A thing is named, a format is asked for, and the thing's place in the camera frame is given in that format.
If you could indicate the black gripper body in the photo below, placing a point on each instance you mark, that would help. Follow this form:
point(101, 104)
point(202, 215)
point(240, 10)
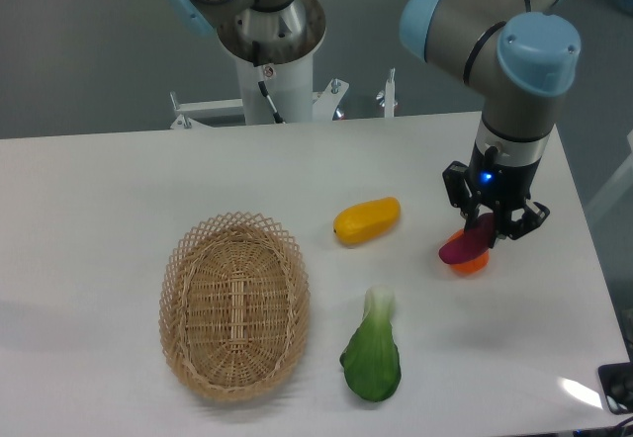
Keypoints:
point(507, 187)

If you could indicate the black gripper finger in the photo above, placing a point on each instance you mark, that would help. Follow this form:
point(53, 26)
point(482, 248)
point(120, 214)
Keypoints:
point(455, 178)
point(533, 216)

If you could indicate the purple sweet potato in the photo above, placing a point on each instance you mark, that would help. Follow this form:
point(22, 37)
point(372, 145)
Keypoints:
point(472, 243)

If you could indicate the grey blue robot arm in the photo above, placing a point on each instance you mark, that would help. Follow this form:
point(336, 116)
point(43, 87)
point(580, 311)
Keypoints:
point(518, 55)

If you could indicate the orange fruit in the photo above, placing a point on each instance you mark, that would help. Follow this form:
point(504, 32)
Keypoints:
point(472, 267)

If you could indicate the yellow mango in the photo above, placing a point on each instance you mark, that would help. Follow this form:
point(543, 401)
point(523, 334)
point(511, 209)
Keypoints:
point(366, 221)

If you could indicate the black device at table edge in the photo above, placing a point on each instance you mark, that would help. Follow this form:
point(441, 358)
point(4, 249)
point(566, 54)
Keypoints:
point(616, 382)

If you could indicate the green bok choy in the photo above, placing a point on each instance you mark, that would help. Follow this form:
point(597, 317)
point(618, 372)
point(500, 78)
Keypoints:
point(371, 359)

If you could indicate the woven wicker basket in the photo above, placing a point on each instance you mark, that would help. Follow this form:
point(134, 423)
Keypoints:
point(234, 309)

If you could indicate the white frame bracket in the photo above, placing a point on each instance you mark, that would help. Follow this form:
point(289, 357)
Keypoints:
point(326, 106)

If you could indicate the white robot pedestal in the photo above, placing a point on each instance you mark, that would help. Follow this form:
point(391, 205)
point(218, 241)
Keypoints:
point(274, 51)

